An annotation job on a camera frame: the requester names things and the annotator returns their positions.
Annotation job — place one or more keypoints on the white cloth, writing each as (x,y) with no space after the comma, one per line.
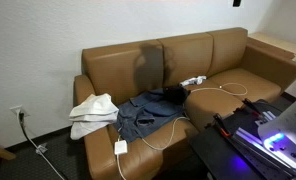
(94,111)

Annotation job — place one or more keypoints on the black cloth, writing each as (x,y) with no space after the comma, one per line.
(176,94)

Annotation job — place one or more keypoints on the blue denim jeans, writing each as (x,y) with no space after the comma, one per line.
(148,110)

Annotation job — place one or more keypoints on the brown leather sofa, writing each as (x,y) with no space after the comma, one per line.
(121,66)

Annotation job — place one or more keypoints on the white power strip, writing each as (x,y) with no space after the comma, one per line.
(191,80)

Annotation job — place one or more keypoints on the white power adapter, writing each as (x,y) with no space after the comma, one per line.
(121,147)

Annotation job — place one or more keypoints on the black clamp with orange grip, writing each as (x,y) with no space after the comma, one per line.
(222,126)

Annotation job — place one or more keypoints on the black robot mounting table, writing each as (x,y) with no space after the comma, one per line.
(218,153)

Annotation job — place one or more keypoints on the light wooden side table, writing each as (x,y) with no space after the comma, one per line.
(278,42)

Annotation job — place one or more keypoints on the black wall fixture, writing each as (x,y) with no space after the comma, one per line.
(236,2)

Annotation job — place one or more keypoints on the white wall outlet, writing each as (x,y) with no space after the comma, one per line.
(16,109)

